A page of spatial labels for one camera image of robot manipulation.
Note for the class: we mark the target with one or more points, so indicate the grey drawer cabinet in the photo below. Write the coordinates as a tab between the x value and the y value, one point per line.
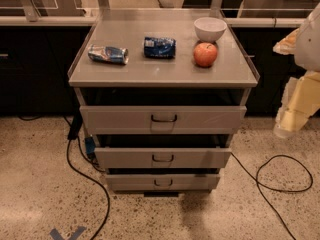
145	81

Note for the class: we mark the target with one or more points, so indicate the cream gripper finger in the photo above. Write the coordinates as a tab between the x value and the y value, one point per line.
300	101
287	45

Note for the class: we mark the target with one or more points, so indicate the blue box behind cabinet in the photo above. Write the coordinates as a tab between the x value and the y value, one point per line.
90	147

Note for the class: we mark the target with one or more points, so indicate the grey top drawer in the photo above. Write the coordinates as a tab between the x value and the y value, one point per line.
162	119

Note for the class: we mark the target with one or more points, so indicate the red apple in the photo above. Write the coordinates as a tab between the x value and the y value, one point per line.
205	54

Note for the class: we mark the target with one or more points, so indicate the black power adapter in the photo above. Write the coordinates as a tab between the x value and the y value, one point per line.
75	126

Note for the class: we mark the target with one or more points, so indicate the crushed silver blue can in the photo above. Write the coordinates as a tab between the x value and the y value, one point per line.
108	54

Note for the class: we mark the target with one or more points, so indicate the blue tape cross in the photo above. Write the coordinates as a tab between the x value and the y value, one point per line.
55	234

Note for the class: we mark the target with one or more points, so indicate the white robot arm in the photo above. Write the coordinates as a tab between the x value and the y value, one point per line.
307	52

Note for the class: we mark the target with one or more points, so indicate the white bowl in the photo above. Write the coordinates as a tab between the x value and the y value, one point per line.
209	29

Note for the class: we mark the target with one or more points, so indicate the blue chip bag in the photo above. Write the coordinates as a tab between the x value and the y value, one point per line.
162	47

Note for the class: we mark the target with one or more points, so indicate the grey bottom drawer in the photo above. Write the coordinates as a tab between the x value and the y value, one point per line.
166	182

